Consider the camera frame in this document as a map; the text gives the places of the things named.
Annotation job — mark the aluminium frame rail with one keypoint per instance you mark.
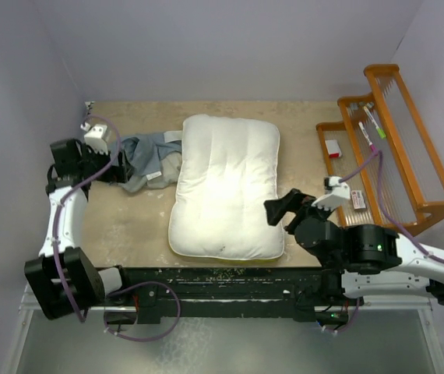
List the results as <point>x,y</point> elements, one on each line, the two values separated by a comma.
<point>424,309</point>

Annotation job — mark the patchwork green beige pillowcase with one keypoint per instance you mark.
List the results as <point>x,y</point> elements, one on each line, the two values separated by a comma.
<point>155,159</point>

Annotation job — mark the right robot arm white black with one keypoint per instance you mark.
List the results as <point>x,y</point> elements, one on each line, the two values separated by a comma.
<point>370,259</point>

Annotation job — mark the white quilted pillow yellow stripe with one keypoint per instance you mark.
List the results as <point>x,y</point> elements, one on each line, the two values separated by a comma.
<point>228,171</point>

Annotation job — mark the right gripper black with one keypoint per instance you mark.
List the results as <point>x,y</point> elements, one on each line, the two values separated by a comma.
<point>297,210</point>

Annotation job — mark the green capped marker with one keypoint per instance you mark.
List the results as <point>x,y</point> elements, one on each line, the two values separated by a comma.
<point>367,110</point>

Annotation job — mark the orange wooden tiered rack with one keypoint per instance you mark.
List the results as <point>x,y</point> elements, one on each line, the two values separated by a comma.
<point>411,185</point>

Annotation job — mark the white red small box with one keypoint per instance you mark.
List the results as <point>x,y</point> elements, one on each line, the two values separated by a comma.
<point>333,148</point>

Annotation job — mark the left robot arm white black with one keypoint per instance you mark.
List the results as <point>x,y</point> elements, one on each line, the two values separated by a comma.
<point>62,278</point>

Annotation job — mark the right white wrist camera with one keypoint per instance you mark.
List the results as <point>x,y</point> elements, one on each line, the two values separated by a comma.
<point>336,193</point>

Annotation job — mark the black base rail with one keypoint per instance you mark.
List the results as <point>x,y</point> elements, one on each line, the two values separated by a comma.
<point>297,293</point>

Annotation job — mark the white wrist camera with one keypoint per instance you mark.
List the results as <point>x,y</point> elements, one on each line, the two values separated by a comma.
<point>96,137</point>
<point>336,193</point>

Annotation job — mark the pink capped marker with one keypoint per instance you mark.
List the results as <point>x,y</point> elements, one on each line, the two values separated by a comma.
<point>367,138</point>

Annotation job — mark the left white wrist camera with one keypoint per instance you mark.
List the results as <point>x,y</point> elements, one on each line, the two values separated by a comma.
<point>96,137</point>

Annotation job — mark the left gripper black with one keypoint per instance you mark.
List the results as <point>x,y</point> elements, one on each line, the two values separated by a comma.
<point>117,167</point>

